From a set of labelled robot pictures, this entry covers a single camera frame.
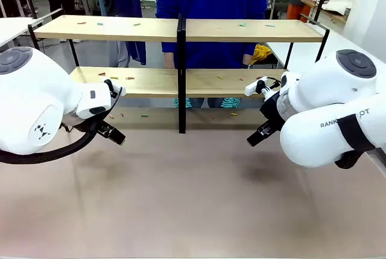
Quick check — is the yellow cloth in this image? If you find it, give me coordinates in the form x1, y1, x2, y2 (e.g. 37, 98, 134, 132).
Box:
250, 43, 274, 68

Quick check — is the person's right hand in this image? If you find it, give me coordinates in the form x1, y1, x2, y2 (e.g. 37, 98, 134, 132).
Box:
163, 53, 176, 70

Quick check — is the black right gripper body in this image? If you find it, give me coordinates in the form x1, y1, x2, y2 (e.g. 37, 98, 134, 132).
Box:
259, 91, 286, 130

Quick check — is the black sleeved cable bundle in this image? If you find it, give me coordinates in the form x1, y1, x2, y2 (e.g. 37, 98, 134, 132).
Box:
0, 86, 124, 165

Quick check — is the person's right forearm blue sleeve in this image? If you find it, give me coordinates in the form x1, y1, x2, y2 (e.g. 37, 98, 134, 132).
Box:
161, 42, 177, 56

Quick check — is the wooden shelf unit black frame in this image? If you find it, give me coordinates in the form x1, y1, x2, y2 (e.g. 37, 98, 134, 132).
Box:
28, 8, 331, 135

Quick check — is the small white table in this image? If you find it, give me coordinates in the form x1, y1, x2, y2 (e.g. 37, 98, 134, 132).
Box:
0, 16, 45, 49

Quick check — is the large white table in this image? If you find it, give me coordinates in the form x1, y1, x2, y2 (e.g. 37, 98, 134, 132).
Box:
265, 29, 386, 74

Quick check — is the white cloth pile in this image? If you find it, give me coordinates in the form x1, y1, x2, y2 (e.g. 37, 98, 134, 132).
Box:
321, 0, 354, 16

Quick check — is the person's left forearm blue sleeve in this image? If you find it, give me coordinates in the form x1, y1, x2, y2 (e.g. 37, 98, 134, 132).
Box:
241, 42, 258, 57

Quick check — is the wooden work table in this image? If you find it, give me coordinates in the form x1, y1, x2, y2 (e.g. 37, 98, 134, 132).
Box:
300, 0, 348, 25

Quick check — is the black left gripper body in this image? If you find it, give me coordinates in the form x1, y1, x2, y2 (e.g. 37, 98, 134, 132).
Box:
96, 119, 115, 136

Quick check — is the black strap on arm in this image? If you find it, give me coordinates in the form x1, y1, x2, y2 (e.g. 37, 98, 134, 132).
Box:
334, 114, 376, 170

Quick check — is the black camera cable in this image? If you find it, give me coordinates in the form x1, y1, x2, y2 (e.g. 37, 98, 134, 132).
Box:
266, 76, 283, 90

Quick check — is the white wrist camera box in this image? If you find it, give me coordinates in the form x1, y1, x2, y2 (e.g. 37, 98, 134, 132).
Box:
244, 75, 270, 97

